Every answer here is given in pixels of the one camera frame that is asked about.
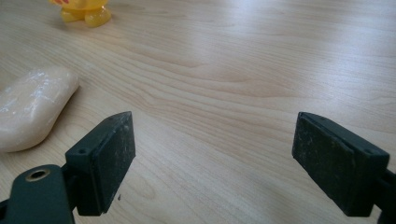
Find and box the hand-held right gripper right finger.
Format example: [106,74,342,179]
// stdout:
[291,111,390,217]

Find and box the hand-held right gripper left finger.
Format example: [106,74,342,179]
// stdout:
[64,110,137,217]

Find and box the yellow rubber duck toy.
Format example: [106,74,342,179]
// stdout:
[48,0,112,28]

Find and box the cream soap bar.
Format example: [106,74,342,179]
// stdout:
[0,65,80,154]

